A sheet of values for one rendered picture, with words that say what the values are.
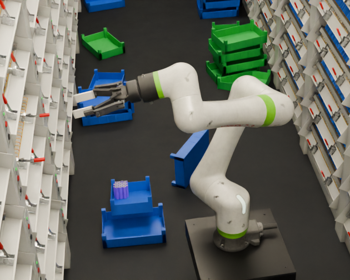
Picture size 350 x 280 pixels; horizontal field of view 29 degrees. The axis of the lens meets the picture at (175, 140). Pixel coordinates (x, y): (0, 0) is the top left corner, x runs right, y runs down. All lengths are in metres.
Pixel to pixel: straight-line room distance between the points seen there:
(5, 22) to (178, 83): 0.59
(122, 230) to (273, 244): 0.89
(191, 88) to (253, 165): 1.58
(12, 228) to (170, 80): 0.68
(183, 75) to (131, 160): 1.63
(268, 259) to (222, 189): 0.33
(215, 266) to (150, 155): 1.29
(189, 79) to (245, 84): 0.42
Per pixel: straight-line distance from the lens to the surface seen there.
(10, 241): 2.00
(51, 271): 2.70
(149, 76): 2.23
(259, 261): 2.69
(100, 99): 4.19
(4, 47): 2.15
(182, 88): 2.20
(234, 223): 2.62
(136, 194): 3.52
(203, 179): 2.67
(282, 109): 2.46
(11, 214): 2.06
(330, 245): 3.30
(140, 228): 3.35
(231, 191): 2.59
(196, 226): 2.81
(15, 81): 2.35
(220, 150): 2.64
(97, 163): 3.79
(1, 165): 1.95
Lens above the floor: 2.27
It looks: 35 degrees down
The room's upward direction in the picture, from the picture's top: 3 degrees counter-clockwise
